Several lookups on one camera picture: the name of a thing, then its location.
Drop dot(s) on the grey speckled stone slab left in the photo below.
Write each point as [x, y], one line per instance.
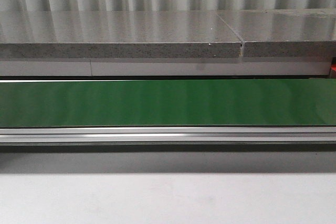
[117, 34]

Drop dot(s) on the grey speckled stone slab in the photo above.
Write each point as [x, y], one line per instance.
[117, 34]
[283, 33]

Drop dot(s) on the green conveyor belt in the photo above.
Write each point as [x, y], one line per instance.
[169, 103]

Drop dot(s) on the grey speckled stone slab right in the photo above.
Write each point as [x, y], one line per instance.
[283, 33]

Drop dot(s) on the aluminium conveyor frame rail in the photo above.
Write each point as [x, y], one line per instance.
[169, 135]

